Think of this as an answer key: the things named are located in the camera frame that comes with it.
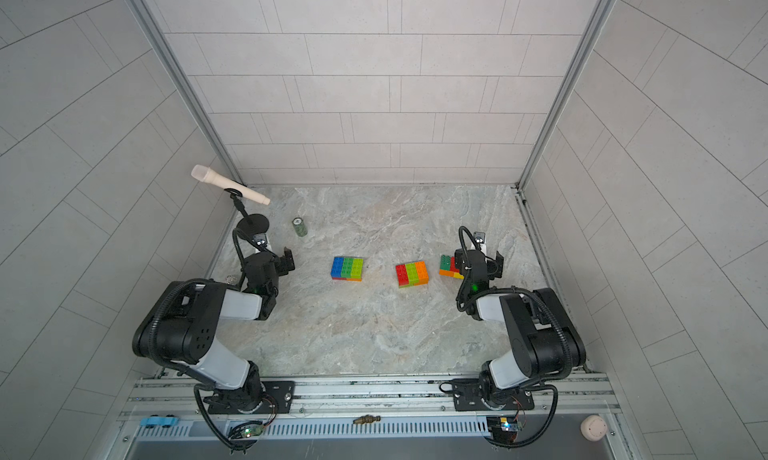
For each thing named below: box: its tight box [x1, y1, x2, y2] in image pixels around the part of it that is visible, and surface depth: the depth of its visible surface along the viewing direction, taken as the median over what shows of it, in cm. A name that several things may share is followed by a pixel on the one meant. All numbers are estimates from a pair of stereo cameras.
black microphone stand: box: [224, 188, 270, 246], surface depth 105 cm
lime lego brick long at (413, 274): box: [406, 263, 419, 286], surface depth 91 cm
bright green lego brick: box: [341, 257, 354, 278], surface depth 93 cm
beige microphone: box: [191, 164, 271, 206], surface depth 87 cm
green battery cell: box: [292, 217, 308, 237], surface depth 101 cm
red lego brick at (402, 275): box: [395, 264, 409, 286], surface depth 91 cm
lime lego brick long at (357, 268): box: [350, 258, 365, 279], surface depth 93 cm
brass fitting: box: [352, 414, 381, 425], surface depth 69 cm
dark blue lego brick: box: [331, 257, 345, 278], surface depth 93 cm
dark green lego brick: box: [440, 254, 451, 271], surface depth 98 cm
